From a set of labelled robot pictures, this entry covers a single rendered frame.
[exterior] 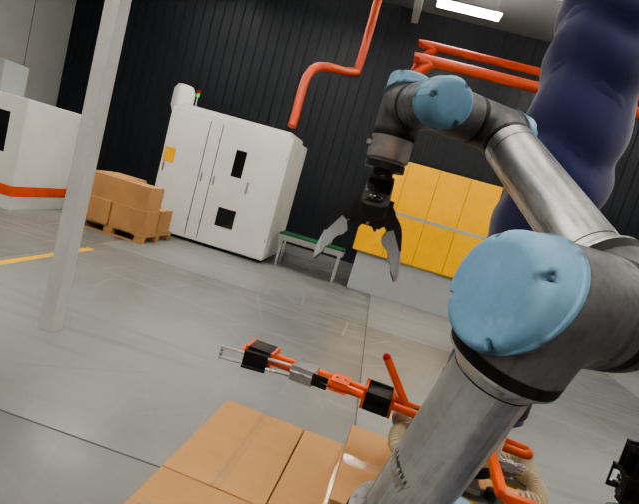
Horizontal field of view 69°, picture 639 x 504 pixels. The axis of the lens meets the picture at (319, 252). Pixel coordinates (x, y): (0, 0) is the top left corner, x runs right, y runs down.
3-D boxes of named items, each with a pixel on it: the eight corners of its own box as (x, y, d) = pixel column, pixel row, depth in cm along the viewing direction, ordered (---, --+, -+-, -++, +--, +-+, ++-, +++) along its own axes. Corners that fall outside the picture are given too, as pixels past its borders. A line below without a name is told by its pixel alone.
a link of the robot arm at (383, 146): (415, 141, 78) (368, 129, 78) (407, 168, 78) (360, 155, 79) (412, 147, 85) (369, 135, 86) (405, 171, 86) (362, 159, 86)
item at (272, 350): (277, 363, 137) (281, 347, 136) (268, 371, 130) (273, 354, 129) (251, 353, 139) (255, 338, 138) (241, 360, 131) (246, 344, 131)
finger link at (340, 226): (318, 255, 89) (356, 226, 87) (313, 259, 83) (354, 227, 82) (308, 242, 89) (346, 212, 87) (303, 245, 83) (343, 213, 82)
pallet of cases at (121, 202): (169, 239, 828) (181, 190, 816) (140, 244, 728) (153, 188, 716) (108, 220, 840) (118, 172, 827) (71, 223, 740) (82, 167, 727)
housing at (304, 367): (316, 380, 134) (320, 365, 133) (310, 388, 127) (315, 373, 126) (294, 371, 135) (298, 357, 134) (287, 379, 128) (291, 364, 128)
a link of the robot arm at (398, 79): (404, 63, 74) (382, 71, 82) (385, 131, 76) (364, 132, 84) (445, 80, 77) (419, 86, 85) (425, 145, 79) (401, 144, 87)
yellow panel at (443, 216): (451, 310, 920) (491, 189, 886) (459, 322, 830) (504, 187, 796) (344, 277, 941) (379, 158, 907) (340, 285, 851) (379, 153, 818)
